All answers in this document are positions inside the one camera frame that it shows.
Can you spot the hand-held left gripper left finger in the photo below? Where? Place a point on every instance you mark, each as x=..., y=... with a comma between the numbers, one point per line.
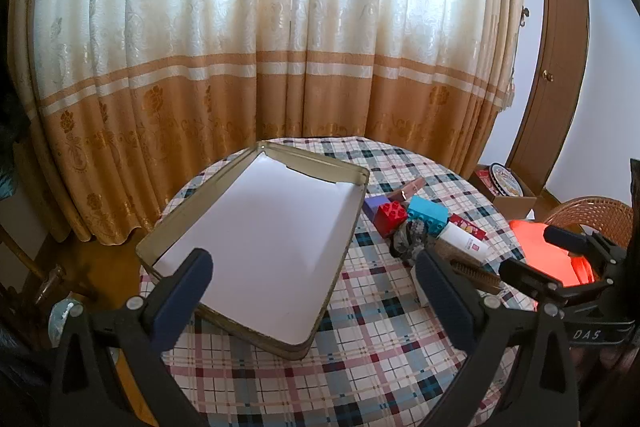
x=185, y=297

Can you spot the round blue-rimmed tin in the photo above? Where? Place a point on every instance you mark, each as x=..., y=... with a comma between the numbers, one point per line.
x=506, y=179

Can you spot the white paper liner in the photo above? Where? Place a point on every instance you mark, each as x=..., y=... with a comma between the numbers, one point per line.
x=260, y=232

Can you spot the cardboard box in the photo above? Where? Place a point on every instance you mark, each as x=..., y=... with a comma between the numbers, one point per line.
x=515, y=207

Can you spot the small red patterned box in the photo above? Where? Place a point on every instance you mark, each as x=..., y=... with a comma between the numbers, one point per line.
x=472, y=228

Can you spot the orange cloth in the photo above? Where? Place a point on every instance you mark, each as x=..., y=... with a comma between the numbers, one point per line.
x=535, y=242

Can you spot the purple eraser block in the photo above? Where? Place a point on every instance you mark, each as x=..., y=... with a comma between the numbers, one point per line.
x=372, y=206

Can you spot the gold metal tin box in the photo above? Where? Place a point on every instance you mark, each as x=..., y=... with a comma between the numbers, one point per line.
x=345, y=172

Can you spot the round door knob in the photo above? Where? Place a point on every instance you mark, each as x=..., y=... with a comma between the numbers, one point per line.
x=548, y=76

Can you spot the wooden brush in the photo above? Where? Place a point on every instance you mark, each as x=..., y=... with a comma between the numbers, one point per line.
x=475, y=276

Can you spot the black sequin hair accessory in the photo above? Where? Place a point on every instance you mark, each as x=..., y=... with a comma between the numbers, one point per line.
x=407, y=239

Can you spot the brown wicker chair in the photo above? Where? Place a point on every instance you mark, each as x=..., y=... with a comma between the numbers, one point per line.
x=600, y=212

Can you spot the cyan building block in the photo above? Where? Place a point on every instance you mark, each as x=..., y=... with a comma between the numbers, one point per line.
x=427, y=212

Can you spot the dark wooden chair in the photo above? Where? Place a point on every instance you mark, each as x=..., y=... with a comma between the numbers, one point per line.
x=40, y=277

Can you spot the cream and orange curtain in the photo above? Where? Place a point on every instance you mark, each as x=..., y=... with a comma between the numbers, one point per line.
x=250, y=32

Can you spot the curtain tassel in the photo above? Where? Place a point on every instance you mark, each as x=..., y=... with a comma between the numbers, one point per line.
x=510, y=92

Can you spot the brown wooden door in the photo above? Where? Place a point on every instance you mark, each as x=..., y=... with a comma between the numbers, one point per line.
x=555, y=47

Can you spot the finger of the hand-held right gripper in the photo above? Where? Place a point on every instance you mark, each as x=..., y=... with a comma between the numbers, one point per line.
x=525, y=279
x=565, y=237

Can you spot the metal curtain hook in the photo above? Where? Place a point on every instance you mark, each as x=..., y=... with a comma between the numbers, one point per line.
x=524, y=16

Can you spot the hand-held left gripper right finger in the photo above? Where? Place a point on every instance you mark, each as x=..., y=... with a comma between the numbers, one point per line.
x=445, y=302

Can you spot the pink framed case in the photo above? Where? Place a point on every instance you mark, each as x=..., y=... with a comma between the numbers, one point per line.
x=406, y=191

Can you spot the white tube with red label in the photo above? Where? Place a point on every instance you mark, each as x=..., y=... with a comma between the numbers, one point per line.
x=462, y=244

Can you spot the clear plastic bag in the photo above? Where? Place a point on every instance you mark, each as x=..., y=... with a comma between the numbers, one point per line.
x=64, y=317

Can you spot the plaid tablecloth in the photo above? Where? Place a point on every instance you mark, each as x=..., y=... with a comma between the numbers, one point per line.
x=370, y=347

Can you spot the red building block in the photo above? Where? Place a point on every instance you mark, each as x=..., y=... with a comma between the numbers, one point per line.
x=391, y=218

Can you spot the red packet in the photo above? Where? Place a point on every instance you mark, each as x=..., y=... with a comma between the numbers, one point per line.
x=484, y=181

